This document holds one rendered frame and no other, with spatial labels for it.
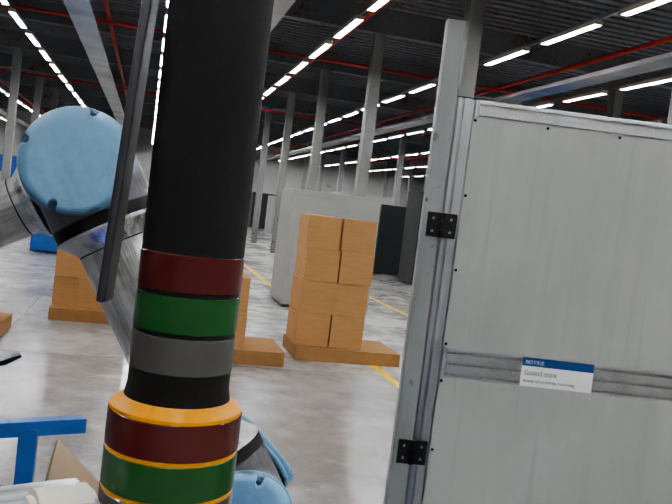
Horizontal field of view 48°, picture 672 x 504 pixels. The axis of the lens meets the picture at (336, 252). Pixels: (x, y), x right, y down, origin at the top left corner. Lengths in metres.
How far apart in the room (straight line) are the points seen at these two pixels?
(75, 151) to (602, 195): 1.63
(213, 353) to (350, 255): 8.19
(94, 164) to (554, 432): 1.68
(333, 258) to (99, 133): 7.62
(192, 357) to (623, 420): 2.09
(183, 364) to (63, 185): 0.59
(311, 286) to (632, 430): 6.36
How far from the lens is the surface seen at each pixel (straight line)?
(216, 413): 0.25
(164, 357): 0.24
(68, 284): 9.56
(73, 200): 0.81
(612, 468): 2.32
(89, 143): 0.82
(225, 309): 0.24
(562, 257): 2.16
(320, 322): 8.47
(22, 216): 0.99
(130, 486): 0.25
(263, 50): 0.25
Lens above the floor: 1.65
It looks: 3 degrees down
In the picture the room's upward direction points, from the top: 7 degrees clockwise
